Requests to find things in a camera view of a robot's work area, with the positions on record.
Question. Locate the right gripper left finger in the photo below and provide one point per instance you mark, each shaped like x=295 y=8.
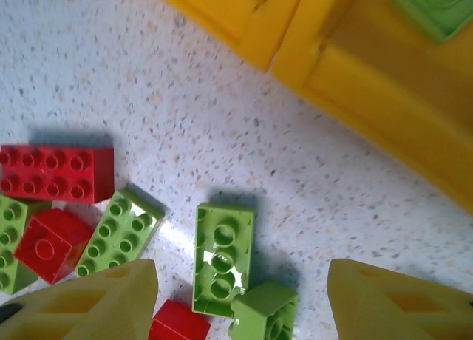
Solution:
x=74 y=310

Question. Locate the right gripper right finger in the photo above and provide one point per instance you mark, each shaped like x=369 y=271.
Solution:
x=399 y=310

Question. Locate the red two-by-two lego brick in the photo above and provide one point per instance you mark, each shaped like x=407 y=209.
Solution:
x=48 y=247

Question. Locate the red two-by-four lego brick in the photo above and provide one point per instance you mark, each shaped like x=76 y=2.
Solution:
x=55 y=173

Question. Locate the green two-by-two lego brick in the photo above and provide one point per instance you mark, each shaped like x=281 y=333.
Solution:
x=432 y=11
x=258 y=306

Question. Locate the yellow plastic bin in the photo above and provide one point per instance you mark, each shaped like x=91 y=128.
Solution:
x=255 y=33
x=369 y=96

